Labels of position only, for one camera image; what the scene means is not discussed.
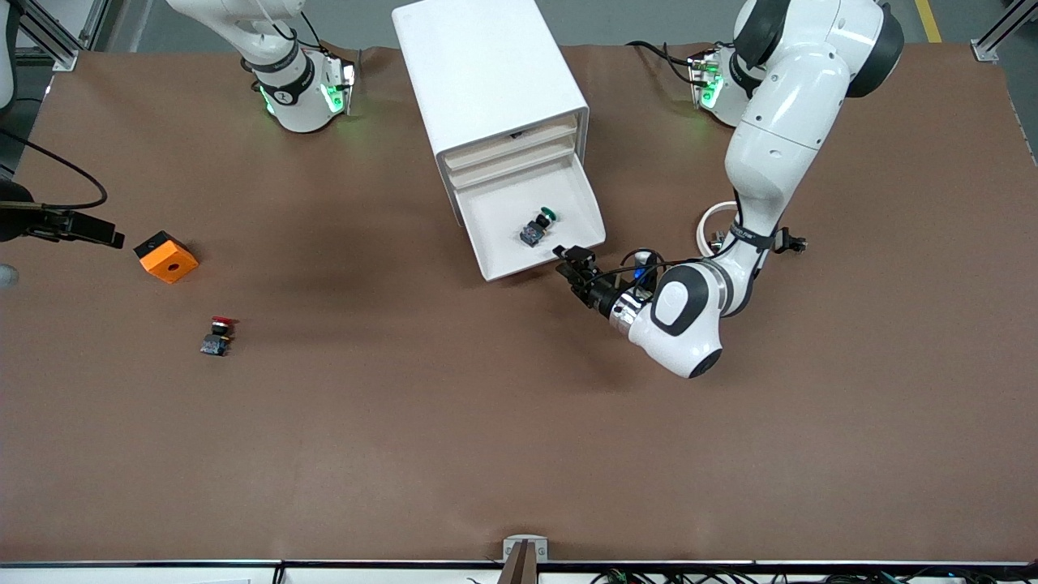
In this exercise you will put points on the red push button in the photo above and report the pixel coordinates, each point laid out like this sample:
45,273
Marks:
216,341

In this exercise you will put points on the grey metal table bracket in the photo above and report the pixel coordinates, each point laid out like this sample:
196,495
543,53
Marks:
509,545

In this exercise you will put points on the white table frame rail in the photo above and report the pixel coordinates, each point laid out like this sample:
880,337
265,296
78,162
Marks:
122,576

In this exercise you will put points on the brown wedge camera post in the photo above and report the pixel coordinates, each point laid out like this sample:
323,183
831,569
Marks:
521,568

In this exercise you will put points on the green push button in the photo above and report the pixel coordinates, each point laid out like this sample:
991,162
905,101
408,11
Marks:
533,235

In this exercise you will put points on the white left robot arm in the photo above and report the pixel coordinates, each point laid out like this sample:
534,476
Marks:
778,138

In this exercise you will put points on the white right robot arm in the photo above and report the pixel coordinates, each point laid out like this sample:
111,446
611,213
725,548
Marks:
300,105

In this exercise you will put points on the small black contact block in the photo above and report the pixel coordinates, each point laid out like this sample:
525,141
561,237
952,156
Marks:
793,242

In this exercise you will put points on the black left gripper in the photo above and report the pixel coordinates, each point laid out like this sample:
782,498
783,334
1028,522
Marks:
601,298

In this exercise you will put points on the aluminium frame profile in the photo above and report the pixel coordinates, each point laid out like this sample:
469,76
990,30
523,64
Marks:
1001,36
49,36

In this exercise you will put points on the orange and black button box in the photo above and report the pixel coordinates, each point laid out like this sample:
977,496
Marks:
169,264

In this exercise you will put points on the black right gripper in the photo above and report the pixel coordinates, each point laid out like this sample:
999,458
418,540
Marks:
11,221

